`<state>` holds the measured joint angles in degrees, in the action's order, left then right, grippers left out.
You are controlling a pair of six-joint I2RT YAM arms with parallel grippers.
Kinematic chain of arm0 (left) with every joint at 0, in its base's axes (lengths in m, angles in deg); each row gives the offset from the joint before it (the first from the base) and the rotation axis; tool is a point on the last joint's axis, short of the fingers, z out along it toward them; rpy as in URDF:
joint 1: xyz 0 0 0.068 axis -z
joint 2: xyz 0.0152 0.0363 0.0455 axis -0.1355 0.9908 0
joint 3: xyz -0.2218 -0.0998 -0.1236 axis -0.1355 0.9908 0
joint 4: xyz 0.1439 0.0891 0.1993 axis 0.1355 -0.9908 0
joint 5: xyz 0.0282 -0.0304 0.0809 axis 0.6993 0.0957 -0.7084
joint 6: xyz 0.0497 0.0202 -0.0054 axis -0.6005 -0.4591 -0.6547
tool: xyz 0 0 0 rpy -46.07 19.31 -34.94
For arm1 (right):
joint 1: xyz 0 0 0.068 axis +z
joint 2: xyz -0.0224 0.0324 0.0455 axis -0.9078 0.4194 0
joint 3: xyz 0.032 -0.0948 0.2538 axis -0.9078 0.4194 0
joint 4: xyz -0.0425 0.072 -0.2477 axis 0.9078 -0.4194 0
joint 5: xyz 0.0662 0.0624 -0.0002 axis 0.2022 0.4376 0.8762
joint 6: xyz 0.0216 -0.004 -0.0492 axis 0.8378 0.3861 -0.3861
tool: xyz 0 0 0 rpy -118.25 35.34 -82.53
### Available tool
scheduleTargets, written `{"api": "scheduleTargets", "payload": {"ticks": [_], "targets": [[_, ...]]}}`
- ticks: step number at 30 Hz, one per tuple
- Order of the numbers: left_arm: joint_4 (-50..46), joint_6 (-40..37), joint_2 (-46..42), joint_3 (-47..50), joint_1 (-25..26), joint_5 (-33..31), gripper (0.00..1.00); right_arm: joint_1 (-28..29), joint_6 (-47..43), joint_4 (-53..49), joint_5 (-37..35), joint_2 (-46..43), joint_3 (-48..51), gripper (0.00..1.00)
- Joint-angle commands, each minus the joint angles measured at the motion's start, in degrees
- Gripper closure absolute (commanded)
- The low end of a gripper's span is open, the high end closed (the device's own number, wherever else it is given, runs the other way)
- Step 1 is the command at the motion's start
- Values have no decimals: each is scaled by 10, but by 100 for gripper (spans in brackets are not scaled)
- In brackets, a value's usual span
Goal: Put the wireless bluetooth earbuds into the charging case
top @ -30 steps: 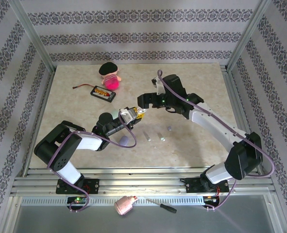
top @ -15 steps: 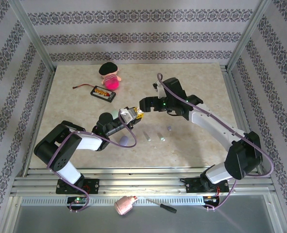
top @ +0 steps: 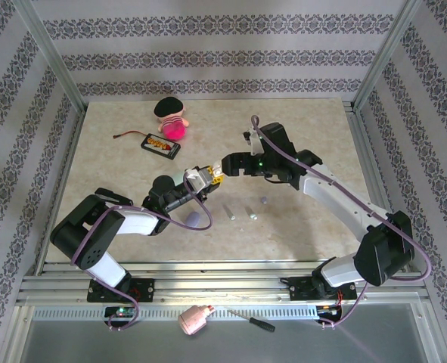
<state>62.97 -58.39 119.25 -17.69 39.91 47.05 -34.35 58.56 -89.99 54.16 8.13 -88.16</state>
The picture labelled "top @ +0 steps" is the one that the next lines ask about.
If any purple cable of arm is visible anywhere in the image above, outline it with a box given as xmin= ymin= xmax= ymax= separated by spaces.
xmin=71 ymin=177 xmax=213 ymax=333
xmin=250 ymin=115 xmax=433 ymax=330

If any aluminium rail base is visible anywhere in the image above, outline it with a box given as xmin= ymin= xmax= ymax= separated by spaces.
xmin=17 ymin=260 xmax=428 ymax=307

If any aluminium side rail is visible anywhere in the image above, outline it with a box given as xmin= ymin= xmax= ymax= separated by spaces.
xmin=33 ymin=109 xmax=86 ymax=277
xmin=343 ymin=100 xmax=411 ymax=273

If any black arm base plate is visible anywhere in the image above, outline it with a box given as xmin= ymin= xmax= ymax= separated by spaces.
xmin=289 ymin=275 xmax=357 ymax=303
xmin=86 ymin=278 xmax=156 ymax=303

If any aluminium frame post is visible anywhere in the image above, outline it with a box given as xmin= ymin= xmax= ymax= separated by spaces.
xmin=353 ymin=0 xmax=423 ymax=110
xmin=17 ymin=0 xmax=86 ymax=114

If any pink bottle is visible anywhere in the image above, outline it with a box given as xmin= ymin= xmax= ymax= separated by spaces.
xmin=177 ymin=304 xmax=216 ymax=337

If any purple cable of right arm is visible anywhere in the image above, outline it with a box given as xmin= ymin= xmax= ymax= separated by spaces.
xmin=250 ymin=115 xmax=433 ymax=330

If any slotted grey cable duct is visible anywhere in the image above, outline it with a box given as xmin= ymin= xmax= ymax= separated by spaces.
xmin=32 ymin=305 xmax=319 ymax=321

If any black-handled screwdriver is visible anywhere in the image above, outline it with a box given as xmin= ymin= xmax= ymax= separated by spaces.
xmin=227 ymin=308 xmax=276 ymax=334

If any black battery pack, orange print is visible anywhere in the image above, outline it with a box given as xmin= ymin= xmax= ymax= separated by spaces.
xmin=140 ymin=132 xmax=182 ymax=161

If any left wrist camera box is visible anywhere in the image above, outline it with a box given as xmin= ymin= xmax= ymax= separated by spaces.
xmin=184 ymin=165 xmax=215 ymax=193

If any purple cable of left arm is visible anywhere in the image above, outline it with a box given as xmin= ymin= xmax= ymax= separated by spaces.
xmin=71 ymin=177 xmax=213 ymax=333

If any grey metal shelf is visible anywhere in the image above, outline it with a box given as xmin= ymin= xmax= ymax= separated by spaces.
xmin=9 ymin=304 xmax=442 ymax=363

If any red battery wire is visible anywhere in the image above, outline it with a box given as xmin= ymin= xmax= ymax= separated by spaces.
xmin=112 ymin=130 xmax=151 ymax=139

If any plush doll with black hair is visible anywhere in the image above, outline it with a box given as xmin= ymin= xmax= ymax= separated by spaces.
xmin=154 ymin=96 xmax=191 ymax=140

